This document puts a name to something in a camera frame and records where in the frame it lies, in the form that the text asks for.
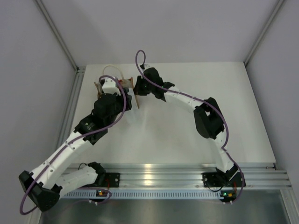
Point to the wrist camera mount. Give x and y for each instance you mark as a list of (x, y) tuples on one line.
[(109, 86), (144, 66)]

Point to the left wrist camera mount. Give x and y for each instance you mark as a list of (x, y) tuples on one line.
[(109, 86)]

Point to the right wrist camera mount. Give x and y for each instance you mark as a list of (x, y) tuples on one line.
[(144, 66)]

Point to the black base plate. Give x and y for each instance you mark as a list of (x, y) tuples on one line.
[(111, 180), (210, 179)]

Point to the burlap watermelon canvas bag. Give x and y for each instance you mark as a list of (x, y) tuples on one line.
[(123, 81)]

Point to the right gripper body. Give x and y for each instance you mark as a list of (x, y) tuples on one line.
[(143, 88)]

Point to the white bottle grey cap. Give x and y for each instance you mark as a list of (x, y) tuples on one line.
[(130, 97)]

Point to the aluminium mounting rail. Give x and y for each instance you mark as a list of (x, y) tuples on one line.
[(189, 176)]

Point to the slotted cable duct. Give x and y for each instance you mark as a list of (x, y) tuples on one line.
[(147, 194)]

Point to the aluminium frame post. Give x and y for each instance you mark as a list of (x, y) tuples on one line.
[(264, 30), (42, 8)]

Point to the left aluminium frame post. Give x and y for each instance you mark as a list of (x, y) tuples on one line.
[(42, 8)]

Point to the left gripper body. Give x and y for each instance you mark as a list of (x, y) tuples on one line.
[(119, 106)]

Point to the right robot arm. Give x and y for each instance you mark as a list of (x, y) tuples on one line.
[(209, 122)]

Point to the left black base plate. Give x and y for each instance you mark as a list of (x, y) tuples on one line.
[(111, 180)]

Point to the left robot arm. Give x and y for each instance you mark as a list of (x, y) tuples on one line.
[(46, 184)]

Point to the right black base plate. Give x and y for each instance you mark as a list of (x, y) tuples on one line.
[(210, 179)]

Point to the right aluminium frame post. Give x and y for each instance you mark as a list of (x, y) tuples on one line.
[(264, 30)]

